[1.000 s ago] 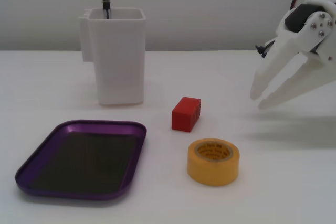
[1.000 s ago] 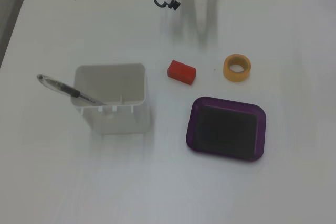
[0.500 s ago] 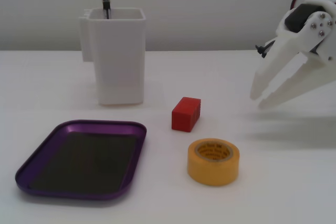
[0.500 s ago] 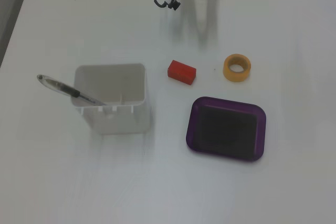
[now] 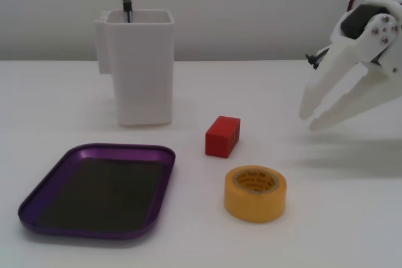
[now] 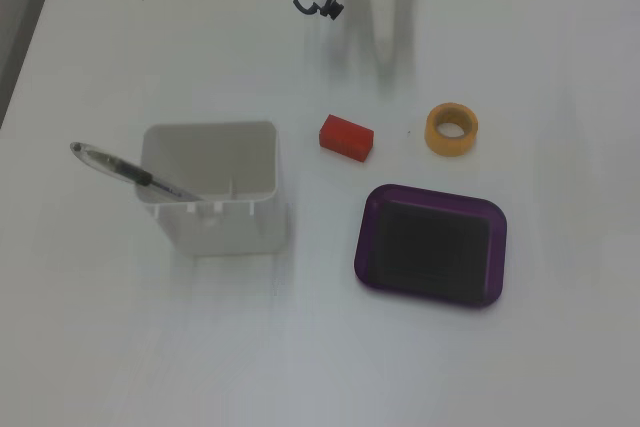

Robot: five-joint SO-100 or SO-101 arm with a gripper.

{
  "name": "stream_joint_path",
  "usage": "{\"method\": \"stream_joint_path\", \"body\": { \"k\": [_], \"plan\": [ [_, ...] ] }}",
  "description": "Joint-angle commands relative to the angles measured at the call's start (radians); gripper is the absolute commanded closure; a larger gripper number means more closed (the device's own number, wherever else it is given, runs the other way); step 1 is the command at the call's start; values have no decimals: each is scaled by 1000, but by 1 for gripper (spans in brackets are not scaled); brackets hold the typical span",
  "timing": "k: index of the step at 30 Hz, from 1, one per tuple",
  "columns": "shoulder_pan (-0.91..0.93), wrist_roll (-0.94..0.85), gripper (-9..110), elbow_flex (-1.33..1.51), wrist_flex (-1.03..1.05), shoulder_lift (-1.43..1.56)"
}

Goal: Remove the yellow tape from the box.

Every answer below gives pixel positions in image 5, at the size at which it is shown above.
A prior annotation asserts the red rectangular block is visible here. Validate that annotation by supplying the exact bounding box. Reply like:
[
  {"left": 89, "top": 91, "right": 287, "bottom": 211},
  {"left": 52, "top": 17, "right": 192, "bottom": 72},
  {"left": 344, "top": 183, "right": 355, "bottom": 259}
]
[{"left": 205, "top": 115, "right": 242, "bottom": 158}]

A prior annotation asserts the yellow tape roll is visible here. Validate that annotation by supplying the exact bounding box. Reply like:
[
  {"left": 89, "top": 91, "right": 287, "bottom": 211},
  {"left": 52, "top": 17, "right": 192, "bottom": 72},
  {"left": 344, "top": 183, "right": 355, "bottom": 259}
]
[{"left": 224, "top": 165, "right": 288, "bottom": 223}]

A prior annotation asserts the purple metal tray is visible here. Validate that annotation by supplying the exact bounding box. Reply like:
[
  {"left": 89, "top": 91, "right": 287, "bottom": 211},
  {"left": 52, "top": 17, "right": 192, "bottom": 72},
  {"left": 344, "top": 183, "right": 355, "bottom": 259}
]
[{"left": 18, "top": 143, "right": 176, "bottom": 240}]

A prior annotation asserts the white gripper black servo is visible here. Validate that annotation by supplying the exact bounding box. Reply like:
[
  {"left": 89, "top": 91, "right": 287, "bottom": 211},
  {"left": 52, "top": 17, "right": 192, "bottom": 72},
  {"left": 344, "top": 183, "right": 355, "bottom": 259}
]
[{"left": 298, "top": 0, "right": 402, "bottom": 132}]

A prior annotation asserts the white plastic container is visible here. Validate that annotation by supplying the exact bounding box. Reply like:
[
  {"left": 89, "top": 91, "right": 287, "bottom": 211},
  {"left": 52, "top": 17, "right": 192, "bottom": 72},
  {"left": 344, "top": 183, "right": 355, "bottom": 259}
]
[{"left": 94, "top": 9, "right": 175, "bottom": 128}]

